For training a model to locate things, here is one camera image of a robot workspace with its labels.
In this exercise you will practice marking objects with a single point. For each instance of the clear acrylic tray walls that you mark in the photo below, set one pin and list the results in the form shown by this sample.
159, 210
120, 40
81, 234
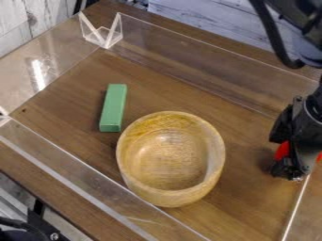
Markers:
61, 159

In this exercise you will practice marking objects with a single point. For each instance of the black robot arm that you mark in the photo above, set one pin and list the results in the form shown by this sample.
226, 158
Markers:
303, 16

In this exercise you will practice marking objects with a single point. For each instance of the wooden bowl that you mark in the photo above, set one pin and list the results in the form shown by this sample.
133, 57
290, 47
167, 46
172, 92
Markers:
171, 156

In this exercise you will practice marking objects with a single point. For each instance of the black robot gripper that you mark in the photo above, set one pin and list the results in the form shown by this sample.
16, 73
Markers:
298, 123

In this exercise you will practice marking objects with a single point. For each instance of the green rectangular block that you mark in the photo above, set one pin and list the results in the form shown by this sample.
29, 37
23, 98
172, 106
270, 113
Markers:
111, 116

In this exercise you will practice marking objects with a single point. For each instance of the red plush strawberry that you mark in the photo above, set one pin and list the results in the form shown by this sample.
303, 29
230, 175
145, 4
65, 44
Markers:
283, 152

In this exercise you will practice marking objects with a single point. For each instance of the black clamp mount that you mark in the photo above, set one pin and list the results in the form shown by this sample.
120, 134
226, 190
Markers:
27, 226

